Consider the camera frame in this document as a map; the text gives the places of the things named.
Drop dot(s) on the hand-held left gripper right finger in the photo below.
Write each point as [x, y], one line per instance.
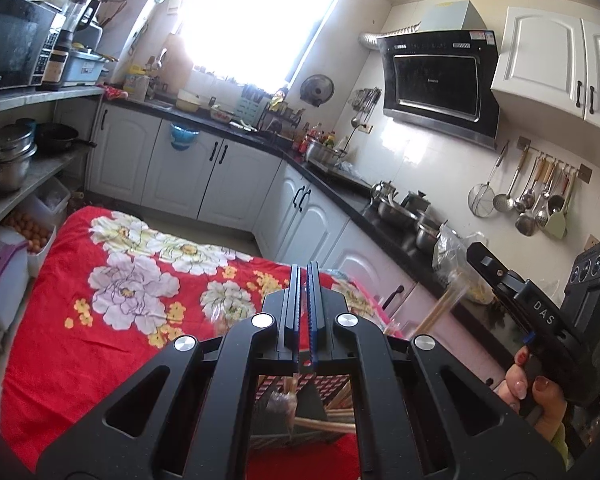
[314, 330]

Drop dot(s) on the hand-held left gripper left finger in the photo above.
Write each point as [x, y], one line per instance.
[294, 320]

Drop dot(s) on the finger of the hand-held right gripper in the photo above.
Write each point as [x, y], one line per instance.
[490, 265]

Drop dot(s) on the bamboo chopstick pair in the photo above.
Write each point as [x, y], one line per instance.
[337, 400]
[325, 425]
[437, 310]

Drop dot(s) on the black slotted utensil holder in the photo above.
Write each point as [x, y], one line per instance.
[312, 405]

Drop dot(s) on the row of hanging kitchen utensils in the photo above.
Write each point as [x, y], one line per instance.
[555, 225]

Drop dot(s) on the person's right hand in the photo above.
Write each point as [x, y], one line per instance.
[547, 410]

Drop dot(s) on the clear plastic bag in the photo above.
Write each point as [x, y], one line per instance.
[455, 255]

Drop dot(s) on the black kitchen countertop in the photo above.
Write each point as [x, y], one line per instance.
[395, 245]

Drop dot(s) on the steel bowl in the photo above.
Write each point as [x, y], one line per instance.
[397, 212]

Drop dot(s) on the steel kettle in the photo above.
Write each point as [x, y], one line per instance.
[382, 191]

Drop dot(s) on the steel cooking pot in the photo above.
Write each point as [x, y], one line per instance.
[325, 152]

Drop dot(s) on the white lower kitchen cabinets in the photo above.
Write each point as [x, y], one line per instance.
[180, 175]

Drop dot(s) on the cluster of condiment bottles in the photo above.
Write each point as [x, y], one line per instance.
[315, 135]

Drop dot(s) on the black range hood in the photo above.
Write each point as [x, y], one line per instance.
[435, 85]

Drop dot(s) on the small hanging utensil rack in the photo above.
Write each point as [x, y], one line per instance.
[366, 105]

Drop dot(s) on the blue hanging bin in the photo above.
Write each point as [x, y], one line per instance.
[184, 136]

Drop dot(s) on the white upper cabinet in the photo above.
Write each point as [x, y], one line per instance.
[540, 55]

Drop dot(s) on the light blue knife holder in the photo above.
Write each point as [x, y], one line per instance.
[252, 107]

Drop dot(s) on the red floral blanket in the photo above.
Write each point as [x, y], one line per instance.
[80, 370]

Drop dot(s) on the yellow bowl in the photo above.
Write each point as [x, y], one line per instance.
[188, 101]

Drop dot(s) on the wooden cutting board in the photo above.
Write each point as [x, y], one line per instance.
[177, 65]

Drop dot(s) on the box of brown eggs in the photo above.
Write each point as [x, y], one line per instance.
[25, 230]

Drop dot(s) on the red patterned cloth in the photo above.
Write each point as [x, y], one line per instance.
[114, 92]

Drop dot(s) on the black frying pan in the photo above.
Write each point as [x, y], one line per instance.
[55, 137]

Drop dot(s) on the kitchen window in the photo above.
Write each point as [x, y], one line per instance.
[260, 15]

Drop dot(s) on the grey storage container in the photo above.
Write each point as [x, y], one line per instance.
[82, 67]

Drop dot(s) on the metal shelf rack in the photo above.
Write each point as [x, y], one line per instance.
[30, 97]

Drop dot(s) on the blender jug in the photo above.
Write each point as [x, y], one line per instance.
[75, 15]

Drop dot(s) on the black microwave oven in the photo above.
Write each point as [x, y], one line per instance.
[15, 42]

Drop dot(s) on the wall socket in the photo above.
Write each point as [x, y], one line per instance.
[593, 241]

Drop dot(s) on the wall utensil rail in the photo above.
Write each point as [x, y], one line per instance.
[525, 142]

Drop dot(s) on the round wall fan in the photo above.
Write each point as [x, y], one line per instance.
[316, 91]

